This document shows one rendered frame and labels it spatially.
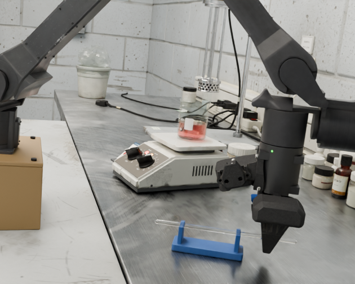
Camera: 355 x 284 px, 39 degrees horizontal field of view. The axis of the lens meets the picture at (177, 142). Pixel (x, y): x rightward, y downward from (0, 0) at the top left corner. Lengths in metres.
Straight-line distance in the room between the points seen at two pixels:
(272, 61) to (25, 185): 0.38
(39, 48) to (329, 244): 0.52
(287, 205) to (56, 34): 0.37
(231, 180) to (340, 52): 0.84
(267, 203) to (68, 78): 2.87
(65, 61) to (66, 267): 2.79
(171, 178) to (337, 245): 0.32
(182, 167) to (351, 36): 0.65
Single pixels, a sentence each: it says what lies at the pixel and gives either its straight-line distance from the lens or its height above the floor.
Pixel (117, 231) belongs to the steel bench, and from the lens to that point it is 0.76.
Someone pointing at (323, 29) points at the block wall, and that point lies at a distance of 1.51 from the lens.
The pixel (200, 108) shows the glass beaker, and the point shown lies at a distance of 0.98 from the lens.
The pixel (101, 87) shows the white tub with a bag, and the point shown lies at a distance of 2.04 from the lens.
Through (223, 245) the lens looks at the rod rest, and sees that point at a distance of 0.73.
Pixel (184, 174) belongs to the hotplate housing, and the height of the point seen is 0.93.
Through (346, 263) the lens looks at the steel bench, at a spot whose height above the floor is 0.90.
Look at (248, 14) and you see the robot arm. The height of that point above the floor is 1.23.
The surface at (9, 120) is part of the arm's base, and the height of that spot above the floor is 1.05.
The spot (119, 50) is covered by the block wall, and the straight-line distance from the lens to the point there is 3.43.
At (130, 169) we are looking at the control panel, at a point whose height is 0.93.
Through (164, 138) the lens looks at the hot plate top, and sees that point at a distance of 1.00.
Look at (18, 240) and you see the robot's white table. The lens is 0.73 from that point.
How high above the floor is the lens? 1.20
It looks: 13 degrees down
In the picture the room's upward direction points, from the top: 6 degrees clockwise
